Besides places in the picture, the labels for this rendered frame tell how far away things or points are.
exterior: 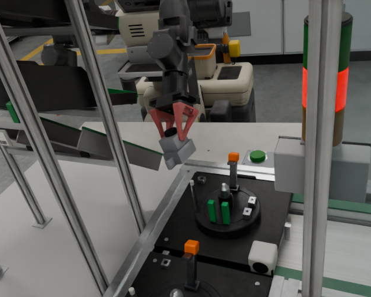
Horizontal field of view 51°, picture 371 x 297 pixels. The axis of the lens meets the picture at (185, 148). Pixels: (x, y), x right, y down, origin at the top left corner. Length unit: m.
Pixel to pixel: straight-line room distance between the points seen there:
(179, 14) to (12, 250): 0.72
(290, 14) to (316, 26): 3.31
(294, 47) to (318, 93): 3.37
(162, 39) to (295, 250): 0.51
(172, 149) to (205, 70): 0.99
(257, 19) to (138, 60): 2.40
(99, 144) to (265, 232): 0.37
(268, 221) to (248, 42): 3.12
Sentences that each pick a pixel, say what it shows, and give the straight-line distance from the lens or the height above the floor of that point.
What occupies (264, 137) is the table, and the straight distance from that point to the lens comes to 1.26.
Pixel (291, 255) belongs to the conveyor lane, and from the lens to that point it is 0.83.
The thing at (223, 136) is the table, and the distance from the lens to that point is 1.28.
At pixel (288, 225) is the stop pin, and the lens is 0.82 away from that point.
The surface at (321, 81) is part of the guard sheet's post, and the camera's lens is 0.45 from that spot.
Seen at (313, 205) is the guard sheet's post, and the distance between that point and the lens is 0.56.
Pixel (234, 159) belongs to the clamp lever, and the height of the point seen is 1.06.
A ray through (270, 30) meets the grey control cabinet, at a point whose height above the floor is 0.34.
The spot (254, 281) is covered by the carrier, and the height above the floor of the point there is 0.97.
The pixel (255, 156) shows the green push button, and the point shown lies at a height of 0.97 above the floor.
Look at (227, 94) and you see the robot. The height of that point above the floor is 0.76.
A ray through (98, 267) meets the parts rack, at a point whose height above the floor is 0.98.
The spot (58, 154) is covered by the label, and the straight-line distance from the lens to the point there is 0.90.
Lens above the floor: 1.56
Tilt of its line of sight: 34 degrees down
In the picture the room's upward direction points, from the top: 11 degrees counter-clockwise
